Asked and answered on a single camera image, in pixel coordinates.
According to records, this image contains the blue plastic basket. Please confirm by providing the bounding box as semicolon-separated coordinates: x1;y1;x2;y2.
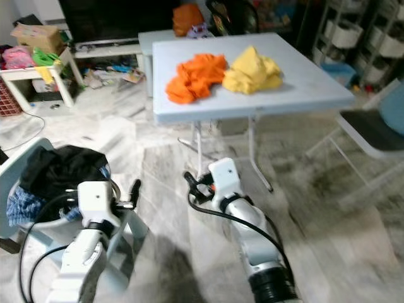
321;62;357;86

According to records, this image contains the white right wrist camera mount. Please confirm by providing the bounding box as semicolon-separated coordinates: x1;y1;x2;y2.
208;158;242;201

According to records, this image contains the white television stand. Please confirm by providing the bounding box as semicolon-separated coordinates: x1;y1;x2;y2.
69;41;155;61

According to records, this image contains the small white table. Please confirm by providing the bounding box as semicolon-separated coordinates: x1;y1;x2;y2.
138;28;196;64

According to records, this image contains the orange bag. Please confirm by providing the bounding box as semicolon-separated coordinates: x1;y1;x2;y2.
172;3;204;37

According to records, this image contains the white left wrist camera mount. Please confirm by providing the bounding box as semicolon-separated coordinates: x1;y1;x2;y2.
79;182;121;227

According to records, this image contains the green bag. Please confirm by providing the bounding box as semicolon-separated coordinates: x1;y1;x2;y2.
32;49;69;69

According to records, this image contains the white folding table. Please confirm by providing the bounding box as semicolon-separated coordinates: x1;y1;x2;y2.
151;33;357;193

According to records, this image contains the yellow shirt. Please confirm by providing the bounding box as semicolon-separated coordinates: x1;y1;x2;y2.
222;45;283;95

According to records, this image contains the white storage trolley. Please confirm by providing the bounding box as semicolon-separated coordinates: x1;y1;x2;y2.
312;0;364;64
357;0;404;80

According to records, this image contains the pink bag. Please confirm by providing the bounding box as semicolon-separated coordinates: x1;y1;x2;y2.
2;45;35;70

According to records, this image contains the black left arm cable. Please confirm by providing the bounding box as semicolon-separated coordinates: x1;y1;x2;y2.
18;196;89;303

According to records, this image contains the blue plaid cloth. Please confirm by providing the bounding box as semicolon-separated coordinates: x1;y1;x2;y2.
6;189;83;228

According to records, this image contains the light blue cushion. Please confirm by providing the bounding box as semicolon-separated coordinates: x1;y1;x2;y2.
379;79;404;136

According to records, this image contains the brown cardboard box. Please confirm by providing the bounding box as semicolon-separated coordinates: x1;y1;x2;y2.
11;24;64;56

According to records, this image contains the white side table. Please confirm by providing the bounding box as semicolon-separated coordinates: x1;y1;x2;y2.
0;50;83;114

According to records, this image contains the grey folding chair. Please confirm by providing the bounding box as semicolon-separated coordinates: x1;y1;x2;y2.
306;79;404;165

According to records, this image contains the white laundry basket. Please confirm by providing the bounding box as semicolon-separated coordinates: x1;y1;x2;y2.
6;146;133;253

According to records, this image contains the black television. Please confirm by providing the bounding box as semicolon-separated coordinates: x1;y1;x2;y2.
60;0;181;46

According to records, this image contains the orange shirt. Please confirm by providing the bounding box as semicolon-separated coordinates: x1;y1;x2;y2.
165;54;228;105

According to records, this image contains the black rattan chair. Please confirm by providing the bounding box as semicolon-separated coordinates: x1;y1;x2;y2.
205;0;256;35

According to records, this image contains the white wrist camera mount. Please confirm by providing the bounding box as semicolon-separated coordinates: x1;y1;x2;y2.
79;182;121;227
208;158;242;201

